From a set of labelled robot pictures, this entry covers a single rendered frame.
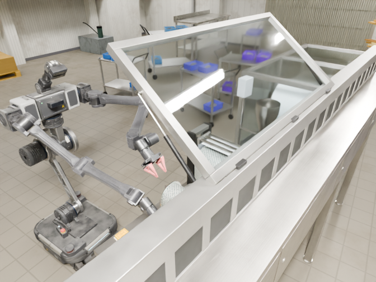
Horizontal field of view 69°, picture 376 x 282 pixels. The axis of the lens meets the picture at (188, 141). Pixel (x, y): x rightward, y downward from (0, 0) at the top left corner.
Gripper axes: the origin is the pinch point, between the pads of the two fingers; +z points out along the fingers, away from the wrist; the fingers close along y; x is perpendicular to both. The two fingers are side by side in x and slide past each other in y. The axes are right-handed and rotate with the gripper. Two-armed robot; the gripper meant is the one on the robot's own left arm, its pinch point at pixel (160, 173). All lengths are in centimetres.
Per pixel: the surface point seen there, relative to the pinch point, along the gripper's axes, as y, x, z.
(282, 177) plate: -21, 43, 33
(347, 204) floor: -209, -57, 139
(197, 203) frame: 32, 57, 16
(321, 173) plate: -35, 50, 42
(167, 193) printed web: 6.9, 5.3, 10.2
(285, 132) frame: -20, 58, 17
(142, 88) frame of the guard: 22, 55, -21
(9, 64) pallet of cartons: -150, -510, -456
